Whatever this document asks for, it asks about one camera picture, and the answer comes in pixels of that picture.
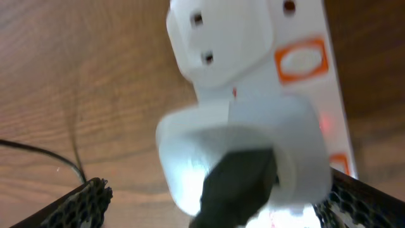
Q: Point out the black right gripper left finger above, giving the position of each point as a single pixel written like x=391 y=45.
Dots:
x=83 y=207

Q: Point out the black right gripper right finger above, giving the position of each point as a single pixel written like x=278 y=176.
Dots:
x=352 y=203

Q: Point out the white USB charger adapter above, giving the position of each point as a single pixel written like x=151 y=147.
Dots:
x=191 y=141

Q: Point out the white plug adapter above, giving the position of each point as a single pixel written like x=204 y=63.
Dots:
x=215 y=41

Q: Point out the white power strip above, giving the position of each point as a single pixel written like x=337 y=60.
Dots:
x=300 y=63

